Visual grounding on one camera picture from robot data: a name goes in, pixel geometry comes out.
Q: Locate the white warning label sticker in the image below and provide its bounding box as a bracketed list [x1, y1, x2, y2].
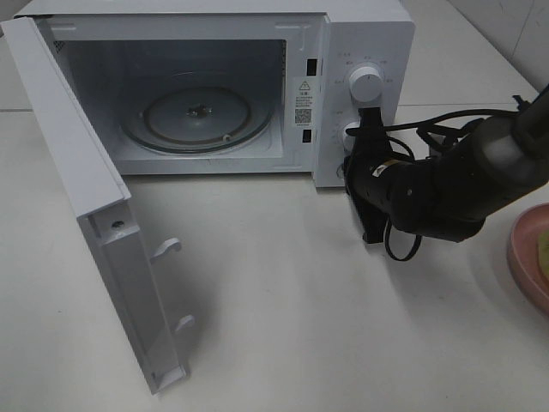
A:
[291, 76, 317, 127]

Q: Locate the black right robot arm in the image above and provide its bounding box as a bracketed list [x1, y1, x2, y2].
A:
[343, 90, 548, 244]

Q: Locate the pink round plate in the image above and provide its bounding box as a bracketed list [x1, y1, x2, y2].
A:
[506, 203, 548, 318]

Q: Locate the upper white power knob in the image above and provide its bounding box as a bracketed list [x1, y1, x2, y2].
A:
[348, 63, 384, 103]

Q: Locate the glass microwave turntable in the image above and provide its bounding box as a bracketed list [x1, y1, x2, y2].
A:
[118, 71, 281, 155]

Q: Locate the sandwich with yellow filling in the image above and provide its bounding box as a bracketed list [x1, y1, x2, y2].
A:
[537, 229, 549, 280]

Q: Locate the white microwave oven body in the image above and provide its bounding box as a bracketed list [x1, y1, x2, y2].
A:
[11, 1, 414, 187]

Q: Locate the lower white timer knob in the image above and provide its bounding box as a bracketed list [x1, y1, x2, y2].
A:
[341, 121, 360, 154]

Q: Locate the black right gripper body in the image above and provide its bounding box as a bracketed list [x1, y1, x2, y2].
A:
[343, 107, 401, 244]

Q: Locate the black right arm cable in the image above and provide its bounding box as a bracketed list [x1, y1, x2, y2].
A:
[342, 96, 528, 262]

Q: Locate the round white door button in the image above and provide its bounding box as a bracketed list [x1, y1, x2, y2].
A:
[336, 163, 345, 181]

